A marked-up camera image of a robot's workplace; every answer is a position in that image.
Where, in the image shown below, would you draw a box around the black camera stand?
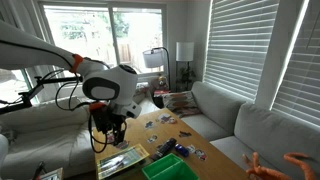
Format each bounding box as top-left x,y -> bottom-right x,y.
0,76 -> 83,114

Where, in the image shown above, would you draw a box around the white couch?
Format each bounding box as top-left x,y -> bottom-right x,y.
0,97 -> 95,180

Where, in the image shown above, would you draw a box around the white shade floor lamp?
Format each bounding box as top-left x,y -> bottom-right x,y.
176,42 -> 194,89

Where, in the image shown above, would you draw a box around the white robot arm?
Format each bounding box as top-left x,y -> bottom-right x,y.
0,21 -> 141,146

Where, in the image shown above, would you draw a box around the sticker near sofa edge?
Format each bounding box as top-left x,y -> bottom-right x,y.
195,149 -> 207,161

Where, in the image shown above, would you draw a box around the arched floor lamp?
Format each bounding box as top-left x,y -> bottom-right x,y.
143,47 -> 170,90

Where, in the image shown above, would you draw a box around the round stickers at table end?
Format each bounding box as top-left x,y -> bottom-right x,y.
157,113 -> 177,124

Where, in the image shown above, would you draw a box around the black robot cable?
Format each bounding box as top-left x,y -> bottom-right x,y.
54,68 -> 109,154

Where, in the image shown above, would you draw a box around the patterned throw pillow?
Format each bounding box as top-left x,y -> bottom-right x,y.
162,91 -> 201,118

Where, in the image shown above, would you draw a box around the dark sticker on table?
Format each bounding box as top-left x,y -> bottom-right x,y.
179,131 -> 192,137

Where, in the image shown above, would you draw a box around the green plastic bin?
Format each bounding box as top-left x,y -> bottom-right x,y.
142,154 -> 199,180

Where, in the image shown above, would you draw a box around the blue toy car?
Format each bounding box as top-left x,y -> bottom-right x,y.
175,144 -> 189,157

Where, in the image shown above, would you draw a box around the grey sectional sofa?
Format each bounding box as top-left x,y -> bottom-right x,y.
181,81 -> 320,180

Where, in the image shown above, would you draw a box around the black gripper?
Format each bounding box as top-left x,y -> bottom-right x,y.
89,103 -> 126,146

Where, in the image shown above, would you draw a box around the green and blue book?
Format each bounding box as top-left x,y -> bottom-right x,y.
97,144 -> 149,180

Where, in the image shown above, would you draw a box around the black remote control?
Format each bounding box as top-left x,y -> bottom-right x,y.
151,138 -> 177,161

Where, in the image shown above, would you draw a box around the small plush toy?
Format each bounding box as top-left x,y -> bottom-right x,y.
156,76 -> 168,90

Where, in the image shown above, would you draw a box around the orange toy octopus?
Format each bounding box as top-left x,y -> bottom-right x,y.
242,151 -> 318,180

